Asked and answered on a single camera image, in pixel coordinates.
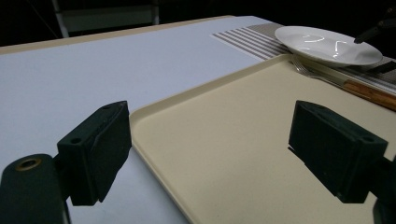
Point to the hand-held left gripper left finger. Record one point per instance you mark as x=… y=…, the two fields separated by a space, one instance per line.
x=93 y=149

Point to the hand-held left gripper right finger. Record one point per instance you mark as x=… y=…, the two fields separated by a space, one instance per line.
x=333 y=149

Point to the white round plate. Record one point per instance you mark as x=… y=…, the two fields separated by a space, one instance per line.
x=317 y=45

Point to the beige plastic tray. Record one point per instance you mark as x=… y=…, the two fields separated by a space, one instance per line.
x=233 y=140

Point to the light blue board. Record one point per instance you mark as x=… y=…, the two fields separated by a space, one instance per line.
x=93 y=68

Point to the striped grey placemat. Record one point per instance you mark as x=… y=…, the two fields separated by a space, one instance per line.
x=246 y=39

